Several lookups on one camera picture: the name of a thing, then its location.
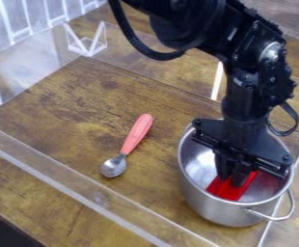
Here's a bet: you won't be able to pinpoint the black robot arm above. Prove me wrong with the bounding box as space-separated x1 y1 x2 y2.
123 0 298 187

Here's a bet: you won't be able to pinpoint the clear acrylic front barrier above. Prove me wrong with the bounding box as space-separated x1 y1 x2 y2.
0 130 220 247

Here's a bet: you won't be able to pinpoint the silver steel pot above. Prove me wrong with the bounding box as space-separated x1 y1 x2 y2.
176 125 295 228

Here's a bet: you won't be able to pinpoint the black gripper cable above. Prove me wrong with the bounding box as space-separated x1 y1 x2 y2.
266 100 299 138

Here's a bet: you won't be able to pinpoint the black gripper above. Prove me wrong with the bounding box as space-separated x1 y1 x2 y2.
191 115 294 187

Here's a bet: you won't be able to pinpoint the spoon with pink handle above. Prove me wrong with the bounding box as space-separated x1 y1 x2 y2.
100 114 154 178

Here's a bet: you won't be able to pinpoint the red rectangular block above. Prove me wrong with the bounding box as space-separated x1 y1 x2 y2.
206 172 258 201

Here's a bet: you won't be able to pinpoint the clear acrylic triangle bracket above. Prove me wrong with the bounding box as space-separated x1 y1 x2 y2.
63 21 108 57

